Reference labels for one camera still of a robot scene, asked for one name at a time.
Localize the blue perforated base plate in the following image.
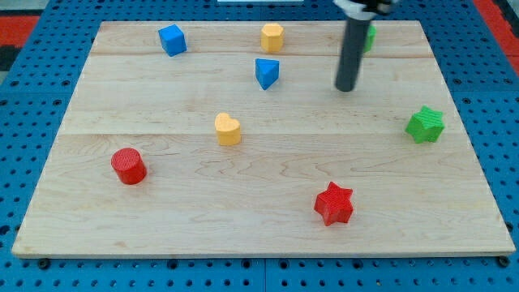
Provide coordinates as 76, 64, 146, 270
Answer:
1, 0, 518, 291

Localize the light wooden board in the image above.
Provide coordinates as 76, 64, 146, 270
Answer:
12, 21, 516, 259

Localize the green star block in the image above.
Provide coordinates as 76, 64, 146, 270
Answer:
405, 105, 445, 144

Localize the yellow heart block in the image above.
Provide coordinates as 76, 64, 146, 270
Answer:
214, 113, 242, 146

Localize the red star block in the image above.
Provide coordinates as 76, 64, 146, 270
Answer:
314, 182, 354, 226

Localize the blue triangle block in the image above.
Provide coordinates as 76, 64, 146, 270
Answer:
255, 58, 280, 90

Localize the red cylinder block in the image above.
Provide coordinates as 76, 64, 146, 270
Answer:
110, 148, 147, 185

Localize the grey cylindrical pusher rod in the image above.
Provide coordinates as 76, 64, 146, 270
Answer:
335, 18, 371, 92

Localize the green block behind rod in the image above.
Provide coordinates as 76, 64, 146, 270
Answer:
363, 25, 377, 53

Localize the blue cube block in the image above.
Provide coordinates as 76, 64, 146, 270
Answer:
158, 24, 187, 57

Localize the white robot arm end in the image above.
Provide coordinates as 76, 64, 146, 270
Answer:
332, 0, 400, 20

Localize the yellow hexagon block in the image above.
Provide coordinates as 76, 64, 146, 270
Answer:
260, 23, 285, 53

